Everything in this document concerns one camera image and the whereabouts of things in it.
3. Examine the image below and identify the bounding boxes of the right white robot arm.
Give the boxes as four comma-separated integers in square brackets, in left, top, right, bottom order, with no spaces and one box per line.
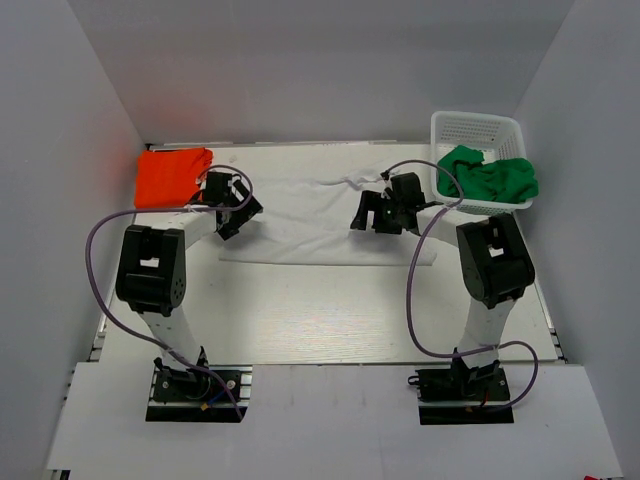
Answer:
[350,172,535,399]

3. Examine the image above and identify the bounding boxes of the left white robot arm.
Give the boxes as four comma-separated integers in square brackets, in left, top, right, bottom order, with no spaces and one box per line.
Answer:
[116,171,263,399]

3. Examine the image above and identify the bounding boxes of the folded orange t shirt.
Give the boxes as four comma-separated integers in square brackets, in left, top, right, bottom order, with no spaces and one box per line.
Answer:
[134,147,214,209]

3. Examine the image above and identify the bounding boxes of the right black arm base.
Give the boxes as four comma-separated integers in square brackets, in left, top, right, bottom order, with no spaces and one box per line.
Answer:
[407,368,514,426]

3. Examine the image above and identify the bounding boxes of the green t shirt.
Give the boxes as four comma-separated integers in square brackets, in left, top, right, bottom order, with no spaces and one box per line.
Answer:
[437,145,539,204]

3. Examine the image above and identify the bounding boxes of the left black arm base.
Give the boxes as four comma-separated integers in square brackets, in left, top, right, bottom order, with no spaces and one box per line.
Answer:
[145,366,253,424]

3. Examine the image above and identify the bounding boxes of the white plastic basket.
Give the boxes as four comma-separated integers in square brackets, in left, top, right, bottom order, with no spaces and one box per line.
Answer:
[430,111,537,216]

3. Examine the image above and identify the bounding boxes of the white t shirt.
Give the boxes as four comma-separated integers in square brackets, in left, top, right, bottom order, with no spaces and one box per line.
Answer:
[219,168,418,266]

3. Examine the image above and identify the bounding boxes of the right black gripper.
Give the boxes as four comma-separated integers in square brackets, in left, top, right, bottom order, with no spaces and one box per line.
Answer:
[352,190,405,235]

